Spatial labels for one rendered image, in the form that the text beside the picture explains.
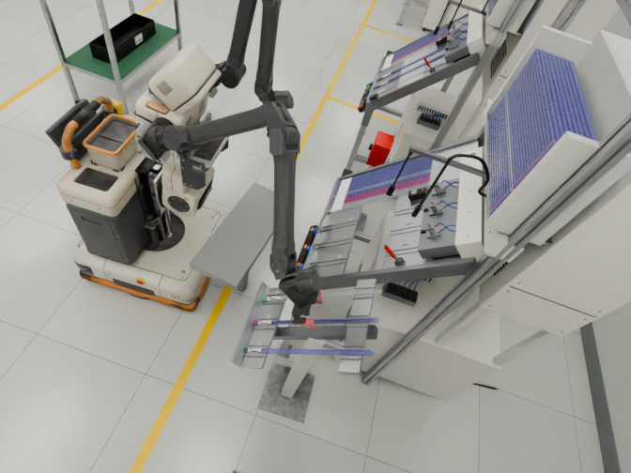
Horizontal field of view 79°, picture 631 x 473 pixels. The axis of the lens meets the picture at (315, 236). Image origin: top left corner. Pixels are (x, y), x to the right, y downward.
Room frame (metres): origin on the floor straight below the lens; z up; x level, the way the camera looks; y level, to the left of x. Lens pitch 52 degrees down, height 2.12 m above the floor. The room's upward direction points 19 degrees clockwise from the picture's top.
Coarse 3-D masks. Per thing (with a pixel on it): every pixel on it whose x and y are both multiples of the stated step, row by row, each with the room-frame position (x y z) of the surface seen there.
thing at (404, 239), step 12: (468, 144) 1.48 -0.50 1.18; (444, 156) 1.44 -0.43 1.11; (432, 168) 1.38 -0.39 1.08; (456, 168) 1.33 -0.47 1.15; (432, 180) 1.29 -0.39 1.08; (408, 204) 1.18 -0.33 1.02; (396, 216) 1.12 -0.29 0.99; (408, 216) 1.10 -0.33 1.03; (420, 216) 1.09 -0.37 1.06; (396, 228) 1.05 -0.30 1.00; (408, 228) 1.03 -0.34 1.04; (420, 228) 1.02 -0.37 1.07; (396, 240) 0.98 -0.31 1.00; (408, 240) 0.97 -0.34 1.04; (396, 252) 0.91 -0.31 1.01; (408, 252) 0.90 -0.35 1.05; (384, 264) 0.87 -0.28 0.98; (408, 264) 0.85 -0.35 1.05
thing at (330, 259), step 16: (352, 208) 1.24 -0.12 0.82; (336, 224) 1.15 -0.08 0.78; (352, 224) 1.13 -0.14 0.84; (320, 240) 1.07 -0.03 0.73; (336, 240) 1.05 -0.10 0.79; (352, 240) 1.03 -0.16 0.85; (320, 256) 0.97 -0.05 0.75; (336, 256) 0.95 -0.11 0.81; (320, 272) 0.87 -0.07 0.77; (336, 272) 0.86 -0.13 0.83
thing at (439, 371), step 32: (384, 224) 1.40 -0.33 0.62; (384, 256) 1.19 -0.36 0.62; (352, 288) 1.28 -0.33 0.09; (416, 288) 1.06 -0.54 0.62; (448, 288) 1.13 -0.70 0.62; (384, 320) 0.84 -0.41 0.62; (416, 320) 0.90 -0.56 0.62; (448, 320) 0.95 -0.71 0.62; (480, 320) 1.01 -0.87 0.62; (384, 352) 0.81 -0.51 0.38; (416, 352) 0.81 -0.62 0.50; (448, 352) 0.80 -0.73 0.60; (480, 352) 0.85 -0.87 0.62; (416, 384) 0.80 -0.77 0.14; (448, 384) 0.80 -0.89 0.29
